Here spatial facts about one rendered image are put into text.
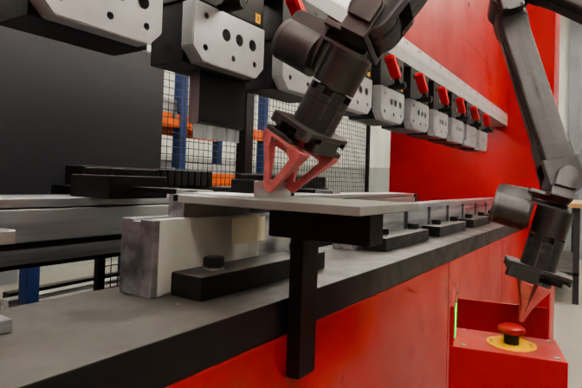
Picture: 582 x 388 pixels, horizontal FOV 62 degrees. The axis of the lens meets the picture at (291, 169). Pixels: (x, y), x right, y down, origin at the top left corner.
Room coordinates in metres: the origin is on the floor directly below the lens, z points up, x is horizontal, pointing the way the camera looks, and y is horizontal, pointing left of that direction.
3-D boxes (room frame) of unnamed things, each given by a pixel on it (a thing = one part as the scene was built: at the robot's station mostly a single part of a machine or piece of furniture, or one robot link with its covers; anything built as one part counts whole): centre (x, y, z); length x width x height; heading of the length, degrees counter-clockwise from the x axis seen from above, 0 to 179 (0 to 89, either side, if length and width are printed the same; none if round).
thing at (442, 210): (1.77, -0.59, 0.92); 1.68 x 0.06 x 0.10; 146
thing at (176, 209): (0.74, 0.10, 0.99); 0.20 x 0.03 x 0.03; 146
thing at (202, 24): (0.69, 0.12, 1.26); 0.15 x 0.09 x 0.17; 146
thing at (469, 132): (1.86, -0.65, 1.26); 0.15 x 0.09 x 0.17; 146
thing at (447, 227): (1.52, -0.49, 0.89); 0.30 x 0.05 x 0.03; 146
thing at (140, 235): (0.76, 0.08, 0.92); 0.39 x 0.06 x 0.10; 146
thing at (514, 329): (0.76, -0.35, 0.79); 0.04 x 0.04 x 0.04
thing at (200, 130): (0.72, 0.11, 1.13); 0.10 x 0.02 x 0.10; 146
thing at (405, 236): (1.19, -0.27, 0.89); 0.30 x 0.05 x 0.03; 146
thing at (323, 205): (0.63, -0.01, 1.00); 0.26 x 0.18 x 0.01; 56
